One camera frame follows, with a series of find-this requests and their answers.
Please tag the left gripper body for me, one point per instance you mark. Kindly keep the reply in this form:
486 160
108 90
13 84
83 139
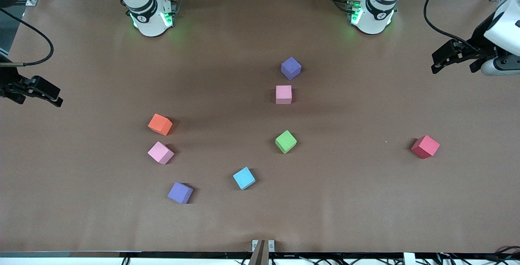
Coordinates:
480 42

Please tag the orange foam block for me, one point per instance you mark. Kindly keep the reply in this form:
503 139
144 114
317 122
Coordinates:
160 124

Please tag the purple foam block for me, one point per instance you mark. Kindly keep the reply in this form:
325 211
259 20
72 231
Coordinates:
291 68
180 192

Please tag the pink foam block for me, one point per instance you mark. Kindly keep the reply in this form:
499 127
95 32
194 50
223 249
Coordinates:
283 94
161 153

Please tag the green foam block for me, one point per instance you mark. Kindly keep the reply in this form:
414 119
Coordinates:
285 141

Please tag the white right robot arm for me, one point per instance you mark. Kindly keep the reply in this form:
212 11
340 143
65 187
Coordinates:
150 17

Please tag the red foam block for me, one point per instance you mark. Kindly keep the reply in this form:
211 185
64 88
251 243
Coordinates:
425 146

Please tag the blue foam block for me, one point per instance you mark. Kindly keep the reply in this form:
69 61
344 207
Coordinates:
244 178

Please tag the grey metal bracket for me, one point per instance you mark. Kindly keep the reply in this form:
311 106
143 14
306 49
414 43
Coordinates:
271 245

